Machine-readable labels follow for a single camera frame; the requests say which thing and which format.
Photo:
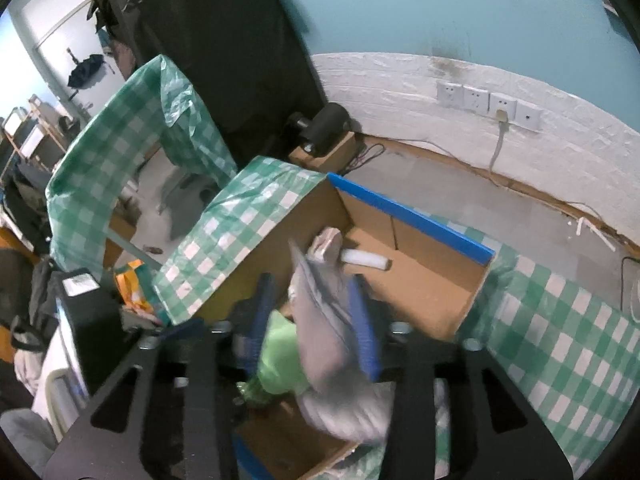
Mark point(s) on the green sparkly scrub cloth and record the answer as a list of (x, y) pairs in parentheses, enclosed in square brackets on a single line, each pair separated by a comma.
[(252, 392)]

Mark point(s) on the white trim strip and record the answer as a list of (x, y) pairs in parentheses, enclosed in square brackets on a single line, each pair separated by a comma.
[(597, 232)]

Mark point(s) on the orange bag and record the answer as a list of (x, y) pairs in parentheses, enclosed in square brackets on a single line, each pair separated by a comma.
[(132, 285)]

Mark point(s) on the black backpack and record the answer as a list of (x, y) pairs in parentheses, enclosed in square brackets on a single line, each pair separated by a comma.
[(25, 210)]

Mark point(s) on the grey cloth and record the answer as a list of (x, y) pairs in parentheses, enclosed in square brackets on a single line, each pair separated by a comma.
[(325, 340)]

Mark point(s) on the light green towel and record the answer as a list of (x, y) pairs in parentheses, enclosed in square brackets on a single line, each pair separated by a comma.
[(282, 355)]

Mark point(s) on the cardboard box with blue flaps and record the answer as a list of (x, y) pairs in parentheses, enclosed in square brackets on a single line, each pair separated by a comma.
[(425, 290)]

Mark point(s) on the white cylindrical tube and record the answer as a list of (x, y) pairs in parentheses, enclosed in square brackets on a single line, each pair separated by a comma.
[(367, 260)]

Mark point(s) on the green checkered plastic sheet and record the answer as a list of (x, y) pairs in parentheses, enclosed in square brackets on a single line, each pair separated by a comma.
[(235, 230), (100, 145)]

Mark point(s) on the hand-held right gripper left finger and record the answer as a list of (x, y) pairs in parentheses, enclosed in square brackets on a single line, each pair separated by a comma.
[(260, 310)]

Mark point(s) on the wooden shelf rack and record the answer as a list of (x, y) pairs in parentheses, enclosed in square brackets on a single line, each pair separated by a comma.
[(35, 135)]

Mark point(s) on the beige pink cloth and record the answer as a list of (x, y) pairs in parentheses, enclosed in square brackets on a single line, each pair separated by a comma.
[(325, 245)]

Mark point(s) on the black motor device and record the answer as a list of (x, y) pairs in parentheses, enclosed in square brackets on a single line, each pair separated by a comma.
[(325, 122)]

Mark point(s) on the small cardboard box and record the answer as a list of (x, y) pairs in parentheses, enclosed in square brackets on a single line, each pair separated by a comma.
[(335, 152)]

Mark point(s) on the white wall socket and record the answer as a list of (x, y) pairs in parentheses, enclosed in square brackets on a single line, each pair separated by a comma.
[(502, 102), (475, 99), (529, 116), (450, 93)]

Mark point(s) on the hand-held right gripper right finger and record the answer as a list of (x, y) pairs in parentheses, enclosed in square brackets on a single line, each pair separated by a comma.
[(367, 340)]

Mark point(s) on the green checkered tablecloth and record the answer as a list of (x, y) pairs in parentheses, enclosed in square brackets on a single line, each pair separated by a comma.
[(550, 340)]

